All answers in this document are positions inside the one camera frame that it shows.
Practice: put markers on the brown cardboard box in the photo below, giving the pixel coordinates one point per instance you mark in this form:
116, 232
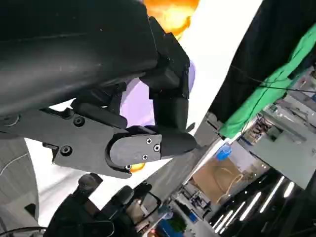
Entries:
222, 180

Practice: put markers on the blue plastic object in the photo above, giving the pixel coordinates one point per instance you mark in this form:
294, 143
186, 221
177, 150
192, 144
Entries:
224, 153

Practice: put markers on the lilac plate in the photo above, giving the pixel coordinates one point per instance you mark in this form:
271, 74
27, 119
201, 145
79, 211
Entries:
138, 103

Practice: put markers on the orange white toy bread roll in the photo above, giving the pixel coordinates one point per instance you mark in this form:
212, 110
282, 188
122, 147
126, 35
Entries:
172, 14

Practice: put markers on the green cloth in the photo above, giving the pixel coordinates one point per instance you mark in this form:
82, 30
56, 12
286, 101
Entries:
259, 106

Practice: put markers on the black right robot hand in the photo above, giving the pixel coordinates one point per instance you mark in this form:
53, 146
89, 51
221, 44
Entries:
74, 212

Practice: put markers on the black curtain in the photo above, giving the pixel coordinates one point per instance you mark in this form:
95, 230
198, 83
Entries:
259, 49

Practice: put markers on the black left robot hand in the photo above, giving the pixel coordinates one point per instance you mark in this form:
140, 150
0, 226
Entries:
74, 49

